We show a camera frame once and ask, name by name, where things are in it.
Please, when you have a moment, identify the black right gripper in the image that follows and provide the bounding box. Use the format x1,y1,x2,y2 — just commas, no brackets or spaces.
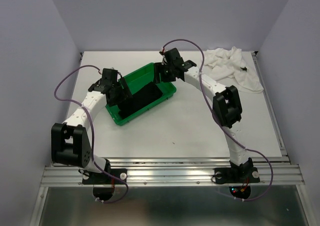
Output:
152,61,176,84

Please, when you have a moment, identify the green plastic tray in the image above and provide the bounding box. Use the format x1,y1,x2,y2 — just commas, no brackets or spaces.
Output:
106,63,177,126

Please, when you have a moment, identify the black t shirt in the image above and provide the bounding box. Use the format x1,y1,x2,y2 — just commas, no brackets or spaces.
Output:
117,82,163,119

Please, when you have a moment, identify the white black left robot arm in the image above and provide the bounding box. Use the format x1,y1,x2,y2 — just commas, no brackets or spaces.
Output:
51,77,131,184

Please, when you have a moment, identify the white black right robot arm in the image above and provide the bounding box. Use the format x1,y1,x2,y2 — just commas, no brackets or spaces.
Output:
153,60,253,185

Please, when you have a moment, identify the white t shirt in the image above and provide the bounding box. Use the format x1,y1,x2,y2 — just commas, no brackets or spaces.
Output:
204,46,264,94

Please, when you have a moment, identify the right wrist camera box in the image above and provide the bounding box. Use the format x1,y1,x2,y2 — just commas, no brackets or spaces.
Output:
161,47,184,67

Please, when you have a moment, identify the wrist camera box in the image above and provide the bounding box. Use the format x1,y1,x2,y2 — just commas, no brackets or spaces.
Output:
161,47,184,67
99,68,119,87

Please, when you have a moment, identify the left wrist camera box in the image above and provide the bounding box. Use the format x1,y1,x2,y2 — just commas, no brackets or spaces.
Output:
99,68,119,87

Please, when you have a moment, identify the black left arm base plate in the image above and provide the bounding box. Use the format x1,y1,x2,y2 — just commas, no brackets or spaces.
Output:
81,168,128,185

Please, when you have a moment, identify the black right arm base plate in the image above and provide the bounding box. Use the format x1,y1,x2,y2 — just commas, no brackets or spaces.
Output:
211,167,260,185

